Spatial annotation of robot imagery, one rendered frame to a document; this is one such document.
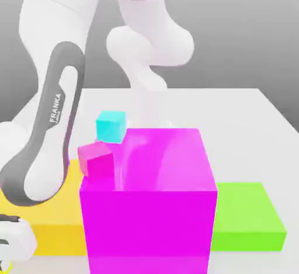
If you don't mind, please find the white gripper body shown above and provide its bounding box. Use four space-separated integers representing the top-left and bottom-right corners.
0 218 39 263

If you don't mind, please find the large yellow box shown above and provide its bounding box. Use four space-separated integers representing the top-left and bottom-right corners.
0 159 89 256

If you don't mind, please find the small cyan cube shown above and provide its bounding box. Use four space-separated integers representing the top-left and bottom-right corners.
95 110 127 144

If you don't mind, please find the small pink cube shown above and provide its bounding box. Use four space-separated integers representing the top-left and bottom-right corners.
77 141 116 178

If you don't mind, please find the large green box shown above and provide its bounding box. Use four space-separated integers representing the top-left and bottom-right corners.
210 182 287 252

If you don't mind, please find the large magenta box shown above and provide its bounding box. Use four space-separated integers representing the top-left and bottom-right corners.
79 127 219 274

